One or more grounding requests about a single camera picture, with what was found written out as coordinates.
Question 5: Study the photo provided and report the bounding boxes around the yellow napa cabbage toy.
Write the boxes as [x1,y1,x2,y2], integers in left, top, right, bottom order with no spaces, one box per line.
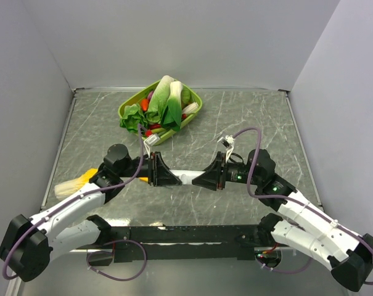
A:
[54,168,98,200]

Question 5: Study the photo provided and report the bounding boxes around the green lettuce toy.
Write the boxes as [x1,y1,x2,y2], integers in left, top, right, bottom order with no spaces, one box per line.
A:
[120,104,149,133]

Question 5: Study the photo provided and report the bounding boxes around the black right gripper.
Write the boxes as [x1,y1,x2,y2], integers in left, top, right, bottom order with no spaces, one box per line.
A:
[192,151,261,191]

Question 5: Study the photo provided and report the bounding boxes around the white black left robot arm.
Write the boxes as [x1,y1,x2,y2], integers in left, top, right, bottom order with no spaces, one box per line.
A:
[0,144,200,282]

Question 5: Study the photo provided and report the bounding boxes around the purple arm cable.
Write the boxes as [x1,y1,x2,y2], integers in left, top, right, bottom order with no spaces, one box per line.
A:
[2,123,150,281]
[230,127,373,286]

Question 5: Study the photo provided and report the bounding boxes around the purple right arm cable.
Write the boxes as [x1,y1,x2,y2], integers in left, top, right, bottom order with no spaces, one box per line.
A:
[230,127,373,286]

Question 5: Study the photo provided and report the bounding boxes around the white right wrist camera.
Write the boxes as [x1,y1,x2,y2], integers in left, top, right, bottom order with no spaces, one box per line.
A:
[217,135,235,162]

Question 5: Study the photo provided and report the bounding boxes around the light green cabbage toy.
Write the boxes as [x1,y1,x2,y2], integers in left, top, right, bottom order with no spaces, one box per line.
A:
[146,75,174,123]

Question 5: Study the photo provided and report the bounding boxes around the light green plastic basket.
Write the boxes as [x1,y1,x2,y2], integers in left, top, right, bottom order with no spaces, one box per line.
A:
[118,75,203,146]

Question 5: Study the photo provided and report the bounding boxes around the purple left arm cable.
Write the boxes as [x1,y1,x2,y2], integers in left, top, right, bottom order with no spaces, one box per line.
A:
[2,123,150,281]

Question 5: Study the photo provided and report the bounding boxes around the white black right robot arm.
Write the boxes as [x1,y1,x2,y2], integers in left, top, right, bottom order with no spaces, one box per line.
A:
[192,149,373,292]

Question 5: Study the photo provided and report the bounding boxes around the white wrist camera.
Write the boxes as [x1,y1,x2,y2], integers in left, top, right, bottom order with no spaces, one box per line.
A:
[143,134,160,155]
[217,135,235,162]

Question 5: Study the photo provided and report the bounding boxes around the dark green bok choy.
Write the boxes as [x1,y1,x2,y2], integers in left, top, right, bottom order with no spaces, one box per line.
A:
[161,81,183,131]

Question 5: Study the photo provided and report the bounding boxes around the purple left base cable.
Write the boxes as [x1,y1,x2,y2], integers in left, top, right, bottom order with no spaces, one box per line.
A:
[86,239,148,281]

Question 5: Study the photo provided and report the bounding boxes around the orange carrot toy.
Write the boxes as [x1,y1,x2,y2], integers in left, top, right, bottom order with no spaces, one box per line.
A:
[141,98,150,112]

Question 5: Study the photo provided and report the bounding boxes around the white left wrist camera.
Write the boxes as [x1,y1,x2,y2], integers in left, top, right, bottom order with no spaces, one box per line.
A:
[143,134,160,155]

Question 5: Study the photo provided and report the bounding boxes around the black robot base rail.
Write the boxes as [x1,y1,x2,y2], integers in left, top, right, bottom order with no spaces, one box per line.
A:
[78,224,276,263]

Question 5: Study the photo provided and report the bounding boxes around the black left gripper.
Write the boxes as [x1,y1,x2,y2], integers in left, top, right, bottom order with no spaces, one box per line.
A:
[118,151,182,186]

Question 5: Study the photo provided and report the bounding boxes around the red chili pepper toy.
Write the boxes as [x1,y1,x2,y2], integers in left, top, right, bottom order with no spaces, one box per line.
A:
[144,123,180,138]

